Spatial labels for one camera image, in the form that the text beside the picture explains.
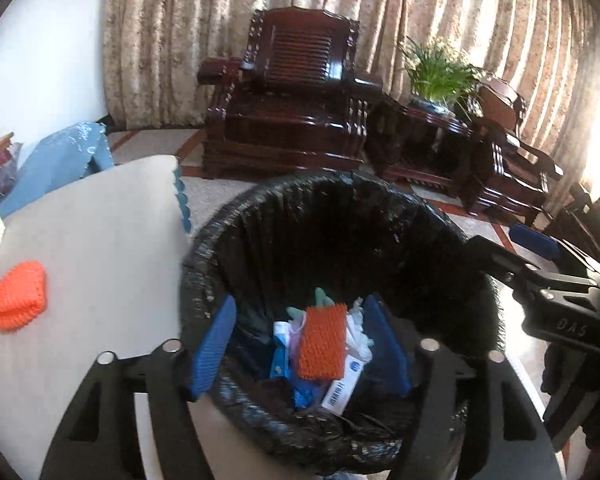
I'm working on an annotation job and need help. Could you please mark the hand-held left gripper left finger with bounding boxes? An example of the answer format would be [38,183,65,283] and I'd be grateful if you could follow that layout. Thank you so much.
[40,296,238,480]

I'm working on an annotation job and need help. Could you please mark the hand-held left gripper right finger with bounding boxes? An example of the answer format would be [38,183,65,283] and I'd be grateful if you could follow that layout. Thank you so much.
[362,295,566,480]

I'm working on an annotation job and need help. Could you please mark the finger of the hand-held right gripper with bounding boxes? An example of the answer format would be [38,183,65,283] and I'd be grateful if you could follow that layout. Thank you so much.
[509,222,600,286]
[467,234,551,306]

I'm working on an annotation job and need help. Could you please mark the white and blue cardboard box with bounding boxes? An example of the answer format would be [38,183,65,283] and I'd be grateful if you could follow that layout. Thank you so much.
[322,350,370,416]

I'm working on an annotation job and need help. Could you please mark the orange foam fruit net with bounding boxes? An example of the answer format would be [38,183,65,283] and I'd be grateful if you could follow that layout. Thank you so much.
[297,302,348,381]
[0,260,48,332]

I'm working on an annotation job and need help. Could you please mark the white and blue trash wrappers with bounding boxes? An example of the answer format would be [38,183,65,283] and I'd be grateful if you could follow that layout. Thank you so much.
[269,332,331,411]

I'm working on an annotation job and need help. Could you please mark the mint green rubber glove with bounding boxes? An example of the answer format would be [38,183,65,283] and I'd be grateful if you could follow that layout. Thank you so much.
[286,287,332,322]

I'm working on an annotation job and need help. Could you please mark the black lined trash bin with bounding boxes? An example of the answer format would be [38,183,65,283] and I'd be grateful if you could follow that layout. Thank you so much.
[180,170,506,478]

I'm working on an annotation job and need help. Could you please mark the dark wooden armchair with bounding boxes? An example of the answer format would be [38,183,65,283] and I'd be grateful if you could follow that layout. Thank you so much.
[197,6,383,181]
[462,72,563,223]

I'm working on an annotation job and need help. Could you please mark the dark wooden side table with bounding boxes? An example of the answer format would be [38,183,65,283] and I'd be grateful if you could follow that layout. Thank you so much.
[367,95,476,196]

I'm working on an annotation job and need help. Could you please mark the blue scalloped table trim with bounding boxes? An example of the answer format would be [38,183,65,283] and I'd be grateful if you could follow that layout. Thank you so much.
[171,160,194,234]

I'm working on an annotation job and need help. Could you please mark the green potted plant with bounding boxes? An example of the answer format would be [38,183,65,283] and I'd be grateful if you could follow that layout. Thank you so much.
[397,35,483,113]

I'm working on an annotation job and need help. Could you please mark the blue embroidered cloth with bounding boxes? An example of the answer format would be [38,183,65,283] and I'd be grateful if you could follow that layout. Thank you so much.
[0,121,115,218]

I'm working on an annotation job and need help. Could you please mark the beige patterned curtain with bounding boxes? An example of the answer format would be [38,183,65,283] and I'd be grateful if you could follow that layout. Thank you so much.
[102,0,600,196]

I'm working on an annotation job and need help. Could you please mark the glass fruit bowl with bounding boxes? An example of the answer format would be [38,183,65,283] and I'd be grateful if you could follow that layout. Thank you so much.
[0,142,23,211]

